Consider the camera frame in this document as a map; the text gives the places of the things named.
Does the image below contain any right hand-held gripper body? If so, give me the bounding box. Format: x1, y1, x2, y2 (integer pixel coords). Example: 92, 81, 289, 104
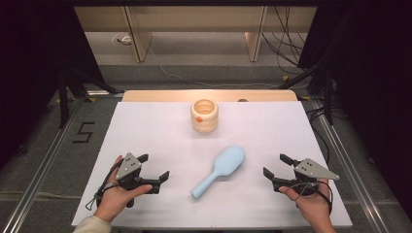
278, 157, 341, 197

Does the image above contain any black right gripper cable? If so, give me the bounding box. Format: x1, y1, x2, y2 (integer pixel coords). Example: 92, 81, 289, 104
292, 180, 334, 216

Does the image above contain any black curtain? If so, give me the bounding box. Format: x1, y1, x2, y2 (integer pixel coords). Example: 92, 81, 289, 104
0, 0, 106, 171
296, 0, 412, 222

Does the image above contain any light blue hairbrush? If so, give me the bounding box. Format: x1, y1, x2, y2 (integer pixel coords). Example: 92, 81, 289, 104
189, 145, 247, 200

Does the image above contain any round floor socket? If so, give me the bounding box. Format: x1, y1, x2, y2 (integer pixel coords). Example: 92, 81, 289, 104
111, 32, 133, 48

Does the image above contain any white floor cable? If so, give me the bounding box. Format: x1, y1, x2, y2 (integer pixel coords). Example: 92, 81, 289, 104
146, 44, 310, 90

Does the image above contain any white table board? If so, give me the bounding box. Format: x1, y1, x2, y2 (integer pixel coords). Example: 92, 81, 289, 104
71, 101, 354, 228

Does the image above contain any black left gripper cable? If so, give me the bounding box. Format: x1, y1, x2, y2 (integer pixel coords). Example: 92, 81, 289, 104
85, 158, 123, 212

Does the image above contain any person's left hand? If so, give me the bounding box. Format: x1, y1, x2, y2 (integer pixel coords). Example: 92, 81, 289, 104
93, 154, 154, 224

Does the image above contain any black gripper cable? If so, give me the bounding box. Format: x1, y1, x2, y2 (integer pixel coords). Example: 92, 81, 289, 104
85, 158, 123, 212
292, 180, 334, 216

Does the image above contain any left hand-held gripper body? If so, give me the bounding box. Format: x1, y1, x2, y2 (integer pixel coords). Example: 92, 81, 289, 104
116, 152, 149, 209

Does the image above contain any bundle of black cables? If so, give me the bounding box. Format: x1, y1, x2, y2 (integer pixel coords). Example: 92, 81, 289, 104
260, 5, 313, 72

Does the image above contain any aluminium floor rail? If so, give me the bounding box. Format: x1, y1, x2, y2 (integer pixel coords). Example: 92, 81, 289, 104
0, 97, 86, 233
305, 99, 391, 233

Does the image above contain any light wooden table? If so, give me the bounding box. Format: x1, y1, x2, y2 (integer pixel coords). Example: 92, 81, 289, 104
121, 88, 298, 103

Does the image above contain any black metal stand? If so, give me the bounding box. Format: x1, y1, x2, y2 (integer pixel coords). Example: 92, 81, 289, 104
277, 59, 335, 126
55, 62, 124, 129

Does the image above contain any beige wooden desk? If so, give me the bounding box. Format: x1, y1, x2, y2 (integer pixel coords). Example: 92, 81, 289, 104
73, 5, 318, 63

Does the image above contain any person's right hand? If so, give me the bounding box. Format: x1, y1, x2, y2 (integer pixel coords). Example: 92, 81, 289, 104
278, 178, 333, 224

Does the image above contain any black floor cable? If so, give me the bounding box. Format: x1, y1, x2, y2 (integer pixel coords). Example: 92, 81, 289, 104
305, 106, 332, 165

